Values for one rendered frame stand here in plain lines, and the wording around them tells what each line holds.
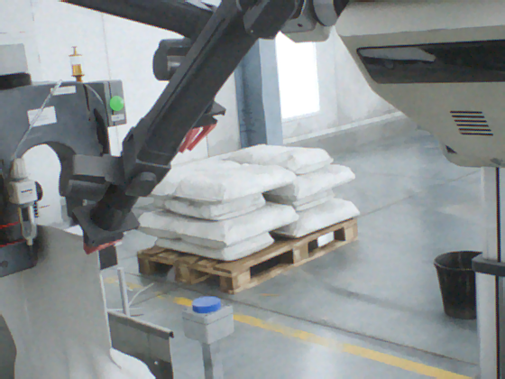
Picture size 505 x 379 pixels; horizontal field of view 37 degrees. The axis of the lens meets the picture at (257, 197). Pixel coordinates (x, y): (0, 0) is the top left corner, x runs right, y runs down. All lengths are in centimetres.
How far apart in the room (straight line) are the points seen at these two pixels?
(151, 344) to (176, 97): 95
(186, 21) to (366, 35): 30
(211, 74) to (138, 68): 564
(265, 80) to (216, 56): 618
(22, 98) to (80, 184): 32
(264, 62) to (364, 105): 216
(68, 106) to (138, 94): 515
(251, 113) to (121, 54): 155
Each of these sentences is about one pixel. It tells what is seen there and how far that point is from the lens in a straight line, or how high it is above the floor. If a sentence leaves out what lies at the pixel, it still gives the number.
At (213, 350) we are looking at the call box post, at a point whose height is 75.
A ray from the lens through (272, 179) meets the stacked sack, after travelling 429.
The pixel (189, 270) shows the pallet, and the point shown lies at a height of 9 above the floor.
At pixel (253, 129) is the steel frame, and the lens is 742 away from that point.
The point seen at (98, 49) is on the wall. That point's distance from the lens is 640.
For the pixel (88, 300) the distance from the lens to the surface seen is 139.
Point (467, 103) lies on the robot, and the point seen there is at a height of 126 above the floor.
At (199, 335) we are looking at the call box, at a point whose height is 80.
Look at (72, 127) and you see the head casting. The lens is 148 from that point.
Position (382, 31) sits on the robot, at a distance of 124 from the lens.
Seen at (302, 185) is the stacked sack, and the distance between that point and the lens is 453.
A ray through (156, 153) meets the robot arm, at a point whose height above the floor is 124.
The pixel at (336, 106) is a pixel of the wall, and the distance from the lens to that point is 855.
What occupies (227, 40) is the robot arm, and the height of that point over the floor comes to 139.
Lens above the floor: 140
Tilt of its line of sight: 13 degrees down
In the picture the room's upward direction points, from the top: 5 degrees counter-clockwise
